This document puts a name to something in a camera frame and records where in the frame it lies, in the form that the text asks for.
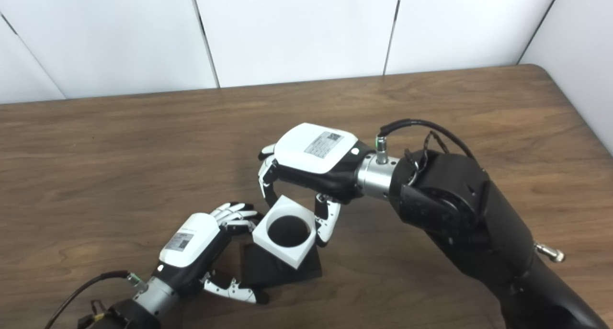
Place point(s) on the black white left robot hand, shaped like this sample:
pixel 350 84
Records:
pixel 191 243

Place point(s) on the white square piece with hole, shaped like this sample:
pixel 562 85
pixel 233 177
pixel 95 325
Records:
pixel 282 253

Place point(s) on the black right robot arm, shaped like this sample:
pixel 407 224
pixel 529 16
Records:
pixel 469 214

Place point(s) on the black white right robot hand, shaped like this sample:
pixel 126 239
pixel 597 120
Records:
pixel 311 152

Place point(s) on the black peg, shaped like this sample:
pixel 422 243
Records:
pixel 261 269

